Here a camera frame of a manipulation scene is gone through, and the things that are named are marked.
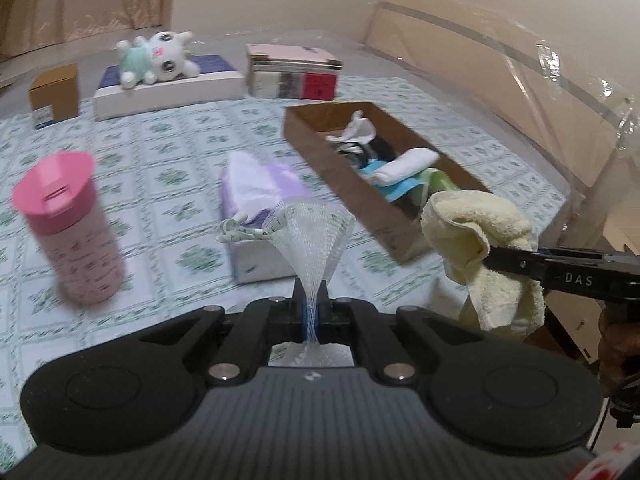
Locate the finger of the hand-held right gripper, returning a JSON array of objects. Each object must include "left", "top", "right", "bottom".
[{"left": 482, "top": 242, "right": 551, "bottom": 291}]

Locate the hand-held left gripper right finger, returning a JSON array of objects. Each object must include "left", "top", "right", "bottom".
[{"left": 315, "top": 282, "right": 521, "bottom": 386}]

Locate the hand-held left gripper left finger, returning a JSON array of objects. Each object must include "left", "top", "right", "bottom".
[{"left": 100, "top": 280, "right": 307, "bottom": 387}]

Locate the pale yellow towel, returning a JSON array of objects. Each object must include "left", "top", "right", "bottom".
[{"left": 420, "top": 190, "right": 546, "bottom": 346}]

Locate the white mesh net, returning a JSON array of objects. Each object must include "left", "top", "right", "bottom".
[{"left": 215, "top": 200, "right": 357, "bottom": 368}]

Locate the green cloth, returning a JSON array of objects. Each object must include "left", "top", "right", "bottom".
[{"left": 422, "top": 167, "right": 461, "bottom": 196}]

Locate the purple tissue pack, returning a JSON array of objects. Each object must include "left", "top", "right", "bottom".
[{"left": 220, "top": 150, "right": 321, "bottom": 286}]

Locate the cardboard tray box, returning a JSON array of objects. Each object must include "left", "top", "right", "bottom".
[{"left": 283, "top": 101, "right": 493, "bottom": 266}]

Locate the blue face mask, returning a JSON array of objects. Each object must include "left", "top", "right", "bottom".
[{"left": 360, "top": 160, "right": 428, "bottom": 203}]

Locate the white cloth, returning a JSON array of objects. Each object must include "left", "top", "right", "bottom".
[{"left": 367, "top": 147, "right": 442, "bottom": 186}]

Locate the white black-trimmed face mask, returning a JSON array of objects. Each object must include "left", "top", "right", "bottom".
[{"left": 332, "top": 137, "right": 398, "bottom": 171}]

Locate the white sock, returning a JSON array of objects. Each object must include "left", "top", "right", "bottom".
[{"left": 325, "top": 111, "right": 377, "bottom": 146}]

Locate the person's right hand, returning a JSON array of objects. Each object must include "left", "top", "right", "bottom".
[{"left": 597, "top": 305, "right": 640, "bottom": 401}]

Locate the red and white garment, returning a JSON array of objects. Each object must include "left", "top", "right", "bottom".
[{"left": 570, "top": 440, "right": 640, "bottom": 480}]

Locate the plastic wrapped headboard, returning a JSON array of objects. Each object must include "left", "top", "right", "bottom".
[{"left": 360, "top": 0, "right": 640, "bottom": 171}]

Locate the stack of books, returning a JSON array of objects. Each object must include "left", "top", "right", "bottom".
[{"left": 244, "top": 42, "right": 343, "bottom": 101}]

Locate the pink lidded cup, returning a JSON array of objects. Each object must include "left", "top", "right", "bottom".
[{"left": 11, "top": 151, "right": 127, "bottom": 306}]

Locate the flat white box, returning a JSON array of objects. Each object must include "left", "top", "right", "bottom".
[{"left": 92, "top": 52, "right": 246, "bottom": 122}]

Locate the white plush toy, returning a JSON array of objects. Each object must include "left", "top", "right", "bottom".
[{"left": 116, "top": 31, "right": 201, "bottom": 90}]

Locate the small brown cardboard box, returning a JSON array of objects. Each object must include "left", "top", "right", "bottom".
[{"left": 28, "top": 62, "right": 81, "bottom": 131}]

